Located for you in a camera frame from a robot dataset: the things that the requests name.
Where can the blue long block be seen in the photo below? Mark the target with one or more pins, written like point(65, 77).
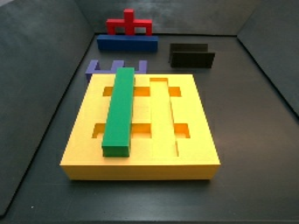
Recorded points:
point(127, 43)

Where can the yellow slotted board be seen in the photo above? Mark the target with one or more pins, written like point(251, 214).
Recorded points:
point(171, 141)

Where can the green long block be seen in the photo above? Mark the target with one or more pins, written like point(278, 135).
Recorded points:
point(117, 138)

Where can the purple comb-shaped block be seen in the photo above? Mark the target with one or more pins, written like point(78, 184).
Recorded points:
point(94, 68)

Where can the red cross-shaped block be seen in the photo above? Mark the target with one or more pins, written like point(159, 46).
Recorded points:
point(130, 23)

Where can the black angle bracket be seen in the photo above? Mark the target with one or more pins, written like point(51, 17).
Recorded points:
point(190, 55)

